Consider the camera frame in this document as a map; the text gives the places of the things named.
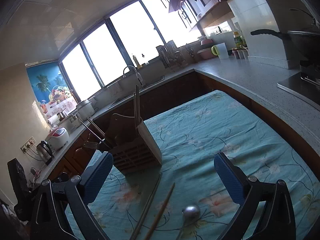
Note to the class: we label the teal floral tablecloth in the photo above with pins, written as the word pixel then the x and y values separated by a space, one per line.
pixel 189 136

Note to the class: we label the chrome kitchen faucet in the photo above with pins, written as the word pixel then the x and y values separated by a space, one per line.
pixel 131 70

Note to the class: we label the white round cooker pot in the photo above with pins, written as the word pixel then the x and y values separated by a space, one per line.
pixel 85 109

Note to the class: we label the kitchen window frame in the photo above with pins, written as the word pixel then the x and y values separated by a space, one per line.
pixel 100 57

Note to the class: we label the green label drink bottle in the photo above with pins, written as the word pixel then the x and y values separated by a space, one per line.
pixel 238 40

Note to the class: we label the chopstick leaning in holder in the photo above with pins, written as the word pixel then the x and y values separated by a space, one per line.
pixel 98 132

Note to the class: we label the metal fork in holder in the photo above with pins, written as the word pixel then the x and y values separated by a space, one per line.
pixel 91 145

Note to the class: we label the wooden chopstick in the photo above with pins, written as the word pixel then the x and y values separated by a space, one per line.
pixel 159 214

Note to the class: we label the white pitcher green handle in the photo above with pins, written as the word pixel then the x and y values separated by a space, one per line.
pixel 220 50

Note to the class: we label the metal spoon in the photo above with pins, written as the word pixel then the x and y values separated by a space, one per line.
pixel 190 214

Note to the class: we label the white red rice cooker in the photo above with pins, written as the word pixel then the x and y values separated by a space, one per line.
pixel 57 138

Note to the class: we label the chopstick standing in holder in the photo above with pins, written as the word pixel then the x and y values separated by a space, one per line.
pixel 137 106

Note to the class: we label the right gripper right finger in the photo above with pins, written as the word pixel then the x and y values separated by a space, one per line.
pixel 277 220

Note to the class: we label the yellow dish soap bottle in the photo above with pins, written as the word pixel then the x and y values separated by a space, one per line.
pixel 138 65

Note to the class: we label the gas stove top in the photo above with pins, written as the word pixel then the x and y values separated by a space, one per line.
pixel 304 84

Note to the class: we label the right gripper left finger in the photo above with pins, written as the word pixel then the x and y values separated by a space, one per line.
pixel 47 217

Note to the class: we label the dish drying rack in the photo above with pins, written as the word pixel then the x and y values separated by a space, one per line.
pixel 170 55

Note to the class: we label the wall power outlet strip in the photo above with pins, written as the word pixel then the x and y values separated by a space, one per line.
pixel 27 145

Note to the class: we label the wooden utensil holder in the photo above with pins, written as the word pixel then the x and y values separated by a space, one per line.
pixel 135 148

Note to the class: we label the kitchen sink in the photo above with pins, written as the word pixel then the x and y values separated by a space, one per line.
pixel 148 84

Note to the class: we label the pink stacked bowls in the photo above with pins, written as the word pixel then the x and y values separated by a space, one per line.
pixel 205 51

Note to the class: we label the steel electric kettle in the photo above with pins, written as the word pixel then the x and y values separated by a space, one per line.
pixel 45 152

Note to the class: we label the tropical fruit window poster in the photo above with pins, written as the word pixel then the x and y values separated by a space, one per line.
pixel 51 89

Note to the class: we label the seasoning jars set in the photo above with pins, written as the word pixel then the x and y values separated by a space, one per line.
pixel 241 53

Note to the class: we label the black wok with handle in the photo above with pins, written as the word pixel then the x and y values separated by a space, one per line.
pixel 306 42

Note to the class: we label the metal chopstick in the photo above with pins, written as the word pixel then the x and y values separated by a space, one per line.
pixel 145 209

